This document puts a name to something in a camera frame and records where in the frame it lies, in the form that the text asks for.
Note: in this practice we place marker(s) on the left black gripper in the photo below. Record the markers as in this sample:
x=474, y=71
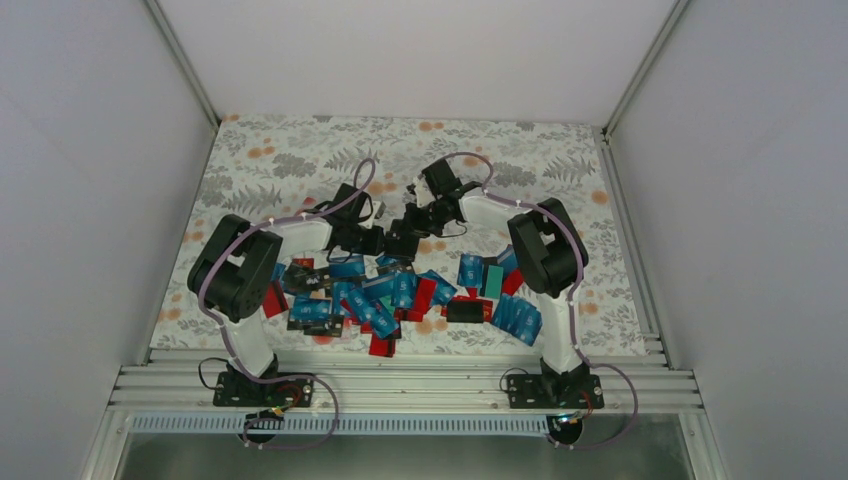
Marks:
x=373, y=248

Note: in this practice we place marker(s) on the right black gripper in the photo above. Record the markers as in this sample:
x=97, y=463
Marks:
x=413, y=219

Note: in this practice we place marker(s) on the black leather card holder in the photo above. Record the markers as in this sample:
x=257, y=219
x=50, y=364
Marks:
x=401, y=241

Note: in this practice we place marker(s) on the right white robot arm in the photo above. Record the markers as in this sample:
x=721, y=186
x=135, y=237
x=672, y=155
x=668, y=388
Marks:
x=550, y=256

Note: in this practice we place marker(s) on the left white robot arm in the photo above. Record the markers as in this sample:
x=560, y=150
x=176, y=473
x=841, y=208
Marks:
x=235, y=268

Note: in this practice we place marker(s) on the black VIP card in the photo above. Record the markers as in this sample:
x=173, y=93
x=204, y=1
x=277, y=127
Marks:
x=299, y=279

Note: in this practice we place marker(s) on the blue card beside teal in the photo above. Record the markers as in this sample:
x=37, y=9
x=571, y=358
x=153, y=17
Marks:
x=470, y=271

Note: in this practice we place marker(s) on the blue VIP card lower left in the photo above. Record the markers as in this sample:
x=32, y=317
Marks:
x=309, y=310

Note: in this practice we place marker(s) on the red card far left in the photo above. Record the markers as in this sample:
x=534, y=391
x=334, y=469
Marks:
x=274, y=302

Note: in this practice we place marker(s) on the black card on red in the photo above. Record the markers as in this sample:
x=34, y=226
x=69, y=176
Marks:
x=465, y=312

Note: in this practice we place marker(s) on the red card bottom centre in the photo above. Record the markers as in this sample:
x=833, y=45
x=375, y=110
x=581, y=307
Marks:
x=385, y=348

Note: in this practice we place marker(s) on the blue VIP card stack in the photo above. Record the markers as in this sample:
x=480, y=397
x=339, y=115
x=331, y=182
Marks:
x=517, y=317

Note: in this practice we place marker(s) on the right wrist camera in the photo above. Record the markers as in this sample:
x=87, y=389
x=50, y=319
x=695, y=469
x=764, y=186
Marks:
x=420, y=192

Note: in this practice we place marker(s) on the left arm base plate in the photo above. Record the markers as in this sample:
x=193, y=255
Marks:
x=235, y=390

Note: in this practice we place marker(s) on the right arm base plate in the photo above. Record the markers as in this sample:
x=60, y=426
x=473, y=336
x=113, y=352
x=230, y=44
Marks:
x=526, y=391

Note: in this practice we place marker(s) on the grey perforated cable duct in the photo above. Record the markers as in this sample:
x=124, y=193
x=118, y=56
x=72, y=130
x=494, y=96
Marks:
x=346, y=424

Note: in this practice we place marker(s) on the aluminium rail frame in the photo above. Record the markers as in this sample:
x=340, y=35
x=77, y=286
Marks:
x=406, y=383

